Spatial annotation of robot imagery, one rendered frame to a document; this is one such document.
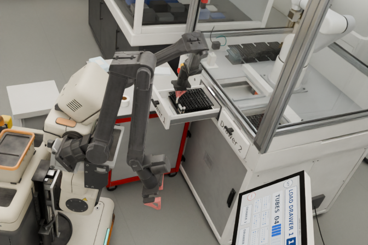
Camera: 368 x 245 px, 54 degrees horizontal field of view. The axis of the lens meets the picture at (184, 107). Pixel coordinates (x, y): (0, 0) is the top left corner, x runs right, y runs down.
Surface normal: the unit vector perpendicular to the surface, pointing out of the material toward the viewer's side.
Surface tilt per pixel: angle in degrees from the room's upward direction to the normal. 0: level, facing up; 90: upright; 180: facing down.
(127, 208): 0
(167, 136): 90
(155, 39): 90
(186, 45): 63
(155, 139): 90
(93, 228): 0
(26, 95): 0
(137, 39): 90
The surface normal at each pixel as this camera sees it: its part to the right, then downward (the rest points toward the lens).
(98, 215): 0.16, -0.78
